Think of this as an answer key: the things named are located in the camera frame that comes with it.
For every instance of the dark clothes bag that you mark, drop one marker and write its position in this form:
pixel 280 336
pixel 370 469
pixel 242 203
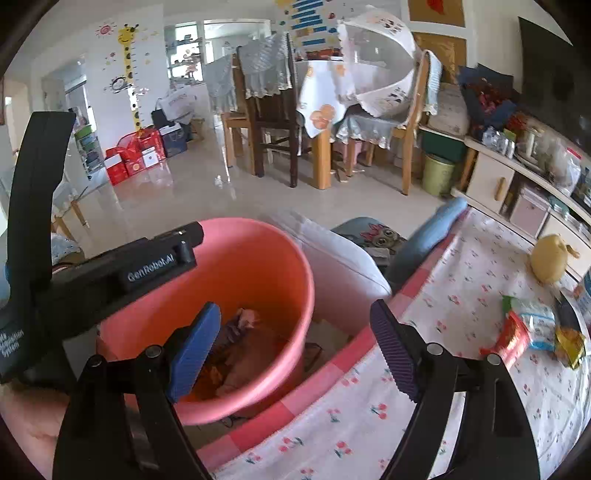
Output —
pixel 489 101

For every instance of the pink storage box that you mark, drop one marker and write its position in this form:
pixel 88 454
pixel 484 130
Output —
pixel 528 210

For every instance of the red wall picture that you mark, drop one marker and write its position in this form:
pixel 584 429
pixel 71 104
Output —
pixel 436 10

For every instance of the grey lace seat cushion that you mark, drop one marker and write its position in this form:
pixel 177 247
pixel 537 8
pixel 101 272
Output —
pixel 364 127

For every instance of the black television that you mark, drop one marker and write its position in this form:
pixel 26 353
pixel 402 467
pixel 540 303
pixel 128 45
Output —
pixel 554 74

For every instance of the clear plastic bags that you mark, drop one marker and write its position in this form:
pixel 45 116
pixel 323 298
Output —
pixel 563 161

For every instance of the sun wall sticker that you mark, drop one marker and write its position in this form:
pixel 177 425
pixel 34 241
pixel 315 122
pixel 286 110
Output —
pixel 105 30

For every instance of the storage shelf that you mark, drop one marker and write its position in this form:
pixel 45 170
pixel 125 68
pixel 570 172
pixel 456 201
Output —
pixel 88 145

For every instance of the white shopping bag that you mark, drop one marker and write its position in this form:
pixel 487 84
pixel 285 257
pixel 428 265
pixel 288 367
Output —
pixel 178 104

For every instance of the yellow crumpled wrapper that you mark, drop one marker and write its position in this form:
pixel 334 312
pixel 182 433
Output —
pixel 570 346

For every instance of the pale chair back cover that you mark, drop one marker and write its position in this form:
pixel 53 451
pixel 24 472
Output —
pixel 431 81

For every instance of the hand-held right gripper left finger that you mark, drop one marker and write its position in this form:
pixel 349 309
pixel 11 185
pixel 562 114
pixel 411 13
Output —
pixel 194 355

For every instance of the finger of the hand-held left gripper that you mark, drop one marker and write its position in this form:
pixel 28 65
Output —
pixel 184 233

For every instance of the white television cabinet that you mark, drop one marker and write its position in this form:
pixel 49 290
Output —
pixel 512 184

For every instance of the red white snack packet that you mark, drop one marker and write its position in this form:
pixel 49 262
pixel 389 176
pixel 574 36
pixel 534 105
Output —
pixel 535 321

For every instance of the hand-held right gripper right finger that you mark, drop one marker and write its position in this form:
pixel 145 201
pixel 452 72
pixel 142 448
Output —
pixel 397 350

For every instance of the person's left forearm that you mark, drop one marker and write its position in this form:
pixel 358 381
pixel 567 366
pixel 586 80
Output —
pixel 27 424

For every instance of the white orange print tablecloth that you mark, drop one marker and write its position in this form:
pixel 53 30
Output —
pixel 323 92

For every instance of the golden wall picture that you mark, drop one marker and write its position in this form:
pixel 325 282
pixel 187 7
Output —
pixel 445 50

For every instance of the green waste bin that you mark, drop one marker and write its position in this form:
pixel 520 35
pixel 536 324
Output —
pixel 436 173

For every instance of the dark wrapper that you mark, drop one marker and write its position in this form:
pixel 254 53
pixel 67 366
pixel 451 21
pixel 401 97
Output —
pixel 238 323

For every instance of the white mesh food cover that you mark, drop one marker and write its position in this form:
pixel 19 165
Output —
pixel 378 69

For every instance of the giraffe wall sticker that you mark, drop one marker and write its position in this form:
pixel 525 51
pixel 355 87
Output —
pixel 129 78

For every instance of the dark packet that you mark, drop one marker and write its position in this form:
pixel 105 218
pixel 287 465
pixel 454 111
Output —
pixel 569 311

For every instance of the dark wooden chair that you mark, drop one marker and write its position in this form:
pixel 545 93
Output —
pixel 272 134

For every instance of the white cushion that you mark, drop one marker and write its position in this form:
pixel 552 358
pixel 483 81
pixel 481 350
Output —
pixel 452 110

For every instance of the red gift bag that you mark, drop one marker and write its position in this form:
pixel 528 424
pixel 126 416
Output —
pixel 138 138

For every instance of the light wooden chair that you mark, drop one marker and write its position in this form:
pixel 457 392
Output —
pixel 411 138

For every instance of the blue chair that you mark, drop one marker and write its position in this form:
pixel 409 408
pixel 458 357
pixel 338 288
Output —
pixel 415 235

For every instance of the glass jars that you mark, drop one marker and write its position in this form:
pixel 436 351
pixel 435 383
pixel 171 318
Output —
pixel 499 138

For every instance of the blue striped wall sticker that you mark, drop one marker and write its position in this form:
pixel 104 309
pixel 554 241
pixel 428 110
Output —
pixel 309 23

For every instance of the red gift box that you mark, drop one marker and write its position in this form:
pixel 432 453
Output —
pixel 144 159
pixel 117 168

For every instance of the dark blue bag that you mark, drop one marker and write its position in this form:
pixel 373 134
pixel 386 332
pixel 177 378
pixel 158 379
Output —
pixel 174 138

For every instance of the grey lace chair cover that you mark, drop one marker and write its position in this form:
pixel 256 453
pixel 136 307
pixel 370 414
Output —
pixel 219 81
pixel 265 64

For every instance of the small yellow pear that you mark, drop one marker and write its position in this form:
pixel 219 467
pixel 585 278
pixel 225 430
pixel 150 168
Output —
pixel 547 258

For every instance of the pink plastic bucket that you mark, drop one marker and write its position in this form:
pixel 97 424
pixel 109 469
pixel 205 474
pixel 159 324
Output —
pixel 258 277

